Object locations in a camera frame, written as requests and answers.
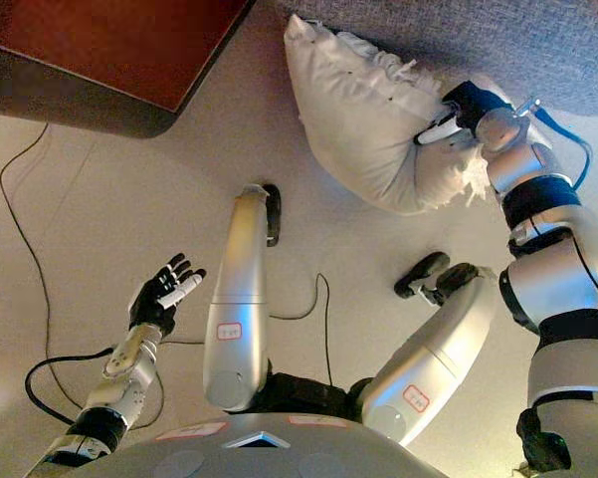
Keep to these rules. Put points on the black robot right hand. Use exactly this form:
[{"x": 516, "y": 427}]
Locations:
[{"x": 470, "y": 107}]

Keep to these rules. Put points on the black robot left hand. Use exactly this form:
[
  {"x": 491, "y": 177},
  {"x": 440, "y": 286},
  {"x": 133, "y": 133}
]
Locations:
[{"x": 154, "y": 299}]

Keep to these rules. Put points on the white fringed pillow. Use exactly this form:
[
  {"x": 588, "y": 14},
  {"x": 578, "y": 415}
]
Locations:
[{"x": 358, "y": 114}]

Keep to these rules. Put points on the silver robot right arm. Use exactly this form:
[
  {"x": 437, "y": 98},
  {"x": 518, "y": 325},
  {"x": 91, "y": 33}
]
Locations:
[{"x": 557, "y": 259}]

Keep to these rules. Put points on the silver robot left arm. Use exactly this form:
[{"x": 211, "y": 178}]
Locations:
[{"x": 124, "y": 378}]

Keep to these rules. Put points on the grey fabric armchair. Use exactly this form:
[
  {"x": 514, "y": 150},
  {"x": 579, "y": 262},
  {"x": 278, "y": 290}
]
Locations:
[{"x": 477, "y": 35}]

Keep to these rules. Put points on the silver robot left leg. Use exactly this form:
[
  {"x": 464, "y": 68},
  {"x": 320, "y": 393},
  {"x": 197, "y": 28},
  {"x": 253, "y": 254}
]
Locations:
[{"x": 239, "y": 309}]

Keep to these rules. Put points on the silver robot leg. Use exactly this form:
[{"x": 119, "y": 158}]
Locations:
[
  {"x": 433, "y": 358},
  {"x": 239, "y": 309}
]

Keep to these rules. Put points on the black robot left foot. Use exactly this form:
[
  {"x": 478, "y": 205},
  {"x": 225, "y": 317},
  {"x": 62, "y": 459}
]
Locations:
[{"x": 274, "y": 214}]

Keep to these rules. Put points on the black robot foot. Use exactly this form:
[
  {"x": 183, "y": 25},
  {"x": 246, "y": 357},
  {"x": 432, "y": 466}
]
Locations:
[
  {"x": 423, "y": 274},
  {"x": 274, "y": 214}
]

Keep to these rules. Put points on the black robot right foot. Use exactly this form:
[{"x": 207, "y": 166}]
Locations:
[{"x": 423, "y": 274}]

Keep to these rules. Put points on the grey robot torso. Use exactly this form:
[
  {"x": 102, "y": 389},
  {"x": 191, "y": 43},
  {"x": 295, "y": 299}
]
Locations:
[{"x": 278, "y": 448}]

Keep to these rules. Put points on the red-brown wooden table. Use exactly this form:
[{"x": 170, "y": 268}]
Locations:
[{"x": 99, "y": 55}]

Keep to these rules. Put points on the silver robot right leg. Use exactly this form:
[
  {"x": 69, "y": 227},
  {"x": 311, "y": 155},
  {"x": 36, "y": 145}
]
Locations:
[{"x": 433, "y": 358}]

